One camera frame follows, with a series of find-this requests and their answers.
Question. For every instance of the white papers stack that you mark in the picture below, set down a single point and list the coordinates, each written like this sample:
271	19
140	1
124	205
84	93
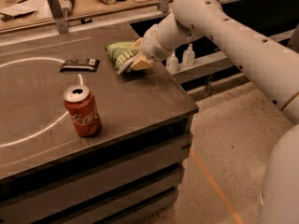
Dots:
39	7

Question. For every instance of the left metal bracket post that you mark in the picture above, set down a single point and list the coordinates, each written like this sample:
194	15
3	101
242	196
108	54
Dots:
58	16

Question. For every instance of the clear sanitizer bottle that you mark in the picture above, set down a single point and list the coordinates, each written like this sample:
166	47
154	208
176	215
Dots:
172	63
188	56

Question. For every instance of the green jalapeno chip bag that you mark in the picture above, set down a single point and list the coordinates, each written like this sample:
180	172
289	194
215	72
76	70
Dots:
122	55

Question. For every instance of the right clear sanitizer bottle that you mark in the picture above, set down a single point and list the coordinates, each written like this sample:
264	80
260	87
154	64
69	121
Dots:
188	56

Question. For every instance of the left clear sanitizer bottle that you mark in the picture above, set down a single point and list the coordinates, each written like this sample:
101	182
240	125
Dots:
172	63

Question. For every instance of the red coke can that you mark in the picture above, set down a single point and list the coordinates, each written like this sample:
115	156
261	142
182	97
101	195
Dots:
81	105

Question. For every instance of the grey drawer cabinet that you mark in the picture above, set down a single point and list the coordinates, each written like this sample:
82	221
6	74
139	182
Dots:
113	178

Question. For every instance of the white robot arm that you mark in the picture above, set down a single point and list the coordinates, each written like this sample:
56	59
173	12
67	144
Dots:
271	67

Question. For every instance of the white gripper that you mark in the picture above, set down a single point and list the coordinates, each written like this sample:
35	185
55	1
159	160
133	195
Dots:
151	46

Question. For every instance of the black snack bar wrapper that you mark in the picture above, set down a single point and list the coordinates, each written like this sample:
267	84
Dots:
88	65

